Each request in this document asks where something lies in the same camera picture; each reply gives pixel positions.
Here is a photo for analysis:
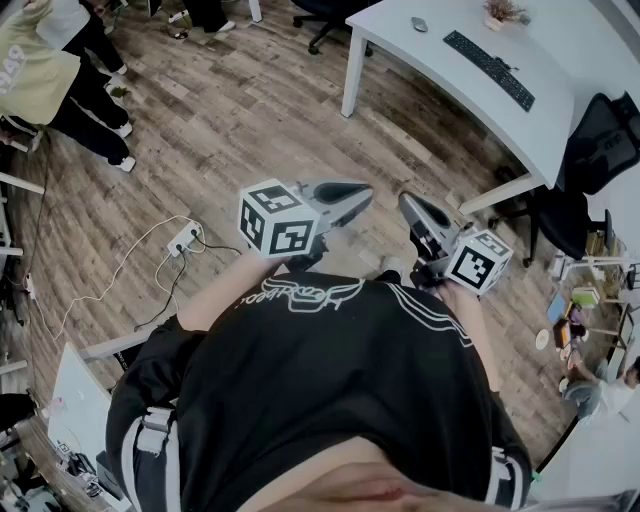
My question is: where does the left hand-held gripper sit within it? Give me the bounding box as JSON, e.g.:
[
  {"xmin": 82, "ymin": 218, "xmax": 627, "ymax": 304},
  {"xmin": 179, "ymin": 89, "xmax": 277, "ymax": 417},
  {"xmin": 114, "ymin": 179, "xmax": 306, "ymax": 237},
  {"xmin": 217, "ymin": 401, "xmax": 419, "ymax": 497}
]
[{"xmin": 238, "ymin": 178, "xmax": 375, "ymax": 274}]

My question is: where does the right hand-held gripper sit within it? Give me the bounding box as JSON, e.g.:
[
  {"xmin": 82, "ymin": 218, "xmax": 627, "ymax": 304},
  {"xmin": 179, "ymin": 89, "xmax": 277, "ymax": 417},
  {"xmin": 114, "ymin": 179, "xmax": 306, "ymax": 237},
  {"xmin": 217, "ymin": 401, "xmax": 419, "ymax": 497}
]
[{"xmin": 398, "ymin": 192, "xmax": 515, "ymax": 297}]

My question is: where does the black keyboard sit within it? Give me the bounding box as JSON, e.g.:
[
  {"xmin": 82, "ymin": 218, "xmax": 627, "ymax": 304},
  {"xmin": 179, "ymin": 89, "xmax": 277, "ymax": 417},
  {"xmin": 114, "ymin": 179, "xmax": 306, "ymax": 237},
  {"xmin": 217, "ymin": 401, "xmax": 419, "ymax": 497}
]
[{"xmin": 442, "ymin": 29, "xmax": 537, "ymax": 114}]

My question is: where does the person's left forearm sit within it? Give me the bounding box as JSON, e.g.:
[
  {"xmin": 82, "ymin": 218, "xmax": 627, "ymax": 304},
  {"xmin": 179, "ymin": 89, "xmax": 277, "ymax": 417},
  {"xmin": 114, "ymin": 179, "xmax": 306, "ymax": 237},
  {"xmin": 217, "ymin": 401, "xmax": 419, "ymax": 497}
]
[{"xmin": 177, "ymin": 248, "xmax": 274, "ymax": 332}]

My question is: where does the person's right forearm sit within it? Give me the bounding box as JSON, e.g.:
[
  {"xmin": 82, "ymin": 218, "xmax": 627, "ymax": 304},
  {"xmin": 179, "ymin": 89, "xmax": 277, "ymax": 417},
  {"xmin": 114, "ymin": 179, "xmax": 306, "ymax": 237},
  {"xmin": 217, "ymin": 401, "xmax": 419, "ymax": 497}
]
[{"xmin": 439, "ymin": 282, "xmax": 502, "ymax": 394}]

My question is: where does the white power strip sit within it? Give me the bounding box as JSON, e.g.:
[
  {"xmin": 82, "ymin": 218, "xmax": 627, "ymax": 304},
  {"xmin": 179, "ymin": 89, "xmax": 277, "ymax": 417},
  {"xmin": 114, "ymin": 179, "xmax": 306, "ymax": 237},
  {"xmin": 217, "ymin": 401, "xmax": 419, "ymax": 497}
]
[{"xmin": 166, "ymin": 222, "xmax": 205, "ymax": 258}]

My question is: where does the cluttered white shelf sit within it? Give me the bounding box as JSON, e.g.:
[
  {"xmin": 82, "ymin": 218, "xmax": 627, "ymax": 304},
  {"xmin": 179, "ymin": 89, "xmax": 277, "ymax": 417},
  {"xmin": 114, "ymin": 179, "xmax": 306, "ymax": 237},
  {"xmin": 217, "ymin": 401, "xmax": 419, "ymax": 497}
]
[{"xmin": 546, "ymin": 208, "xmax": 640, "ymax": 362}]

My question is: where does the black mesh office chair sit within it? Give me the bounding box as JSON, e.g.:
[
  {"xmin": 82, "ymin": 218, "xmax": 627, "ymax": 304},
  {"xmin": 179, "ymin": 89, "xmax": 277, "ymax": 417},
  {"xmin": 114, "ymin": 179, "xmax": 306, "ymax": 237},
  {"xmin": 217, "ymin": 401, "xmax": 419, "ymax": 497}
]
[{"xmin": 492, "ymin": 91, "xmax": 640, "ymax": 270}]

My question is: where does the person's black printed shirt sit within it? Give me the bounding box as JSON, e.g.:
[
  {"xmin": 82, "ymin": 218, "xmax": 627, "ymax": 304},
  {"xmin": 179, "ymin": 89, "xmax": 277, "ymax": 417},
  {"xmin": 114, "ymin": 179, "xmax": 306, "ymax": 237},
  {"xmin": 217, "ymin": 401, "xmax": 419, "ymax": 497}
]
[{"xmin": 104, "ymin": 271, "xmax": 534, "ymax": 512}]

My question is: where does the white desk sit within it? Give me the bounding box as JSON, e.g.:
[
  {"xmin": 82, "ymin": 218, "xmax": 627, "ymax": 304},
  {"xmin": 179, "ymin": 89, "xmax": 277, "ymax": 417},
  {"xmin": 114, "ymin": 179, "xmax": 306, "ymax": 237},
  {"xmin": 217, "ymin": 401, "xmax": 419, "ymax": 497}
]
[{"xmin": 340, "ymin": 0, "xmax": 640, "ymax": 217}]

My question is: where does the person's chin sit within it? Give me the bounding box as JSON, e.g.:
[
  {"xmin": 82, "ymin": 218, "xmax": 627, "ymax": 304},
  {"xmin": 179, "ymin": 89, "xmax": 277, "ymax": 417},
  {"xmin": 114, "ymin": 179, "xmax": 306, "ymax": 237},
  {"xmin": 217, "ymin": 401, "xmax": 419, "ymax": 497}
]
[{"xmin": 263, "ymin": 435, "xmax": 501, "ymax": 512}]

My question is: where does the small potted plant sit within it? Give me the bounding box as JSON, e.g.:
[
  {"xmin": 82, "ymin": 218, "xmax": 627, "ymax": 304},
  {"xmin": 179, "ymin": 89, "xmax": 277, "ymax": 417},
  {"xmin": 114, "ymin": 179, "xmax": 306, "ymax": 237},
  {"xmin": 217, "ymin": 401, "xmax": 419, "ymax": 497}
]
[{"xmin": 483, "ymin": 0, "xmax": 530, "ymax": 32}]

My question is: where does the white side table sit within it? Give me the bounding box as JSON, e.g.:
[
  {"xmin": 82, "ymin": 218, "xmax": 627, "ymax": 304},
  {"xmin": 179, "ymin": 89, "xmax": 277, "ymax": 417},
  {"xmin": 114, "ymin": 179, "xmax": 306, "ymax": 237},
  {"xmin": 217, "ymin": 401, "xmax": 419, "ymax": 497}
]
[{"xmin": 46, "ymin": 341, "xmax": 132, "ymax": 501}]

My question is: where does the black cable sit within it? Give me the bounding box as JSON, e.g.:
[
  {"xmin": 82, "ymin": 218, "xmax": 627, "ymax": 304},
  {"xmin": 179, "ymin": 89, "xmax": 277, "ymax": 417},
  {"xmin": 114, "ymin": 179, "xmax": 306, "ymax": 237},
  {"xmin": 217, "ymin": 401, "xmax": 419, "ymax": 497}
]
[{"xmin": 133, "ymin": 238, "xmax": 242, "ymax": 332}]

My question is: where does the white cable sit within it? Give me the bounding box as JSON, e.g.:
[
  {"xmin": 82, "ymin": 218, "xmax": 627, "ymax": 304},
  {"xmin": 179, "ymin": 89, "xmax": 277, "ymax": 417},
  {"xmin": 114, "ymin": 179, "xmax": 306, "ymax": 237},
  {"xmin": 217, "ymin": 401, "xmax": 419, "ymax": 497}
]
[{"xmin": 28, "ymin": 214, "xmax": 195, "ymax": 342}]

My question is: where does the grey backpack strap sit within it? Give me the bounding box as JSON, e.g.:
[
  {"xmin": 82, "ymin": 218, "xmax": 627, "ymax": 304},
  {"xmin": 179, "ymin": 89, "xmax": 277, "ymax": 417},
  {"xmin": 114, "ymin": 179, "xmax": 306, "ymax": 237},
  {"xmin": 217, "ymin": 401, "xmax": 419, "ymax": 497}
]
[
  {"xmin": 121, "ymin": 405, "xmax": 177, "ymax": 512},
  {"xmin": 485, "ymin": 447, "xmax": 513, "ymax": 507}
]

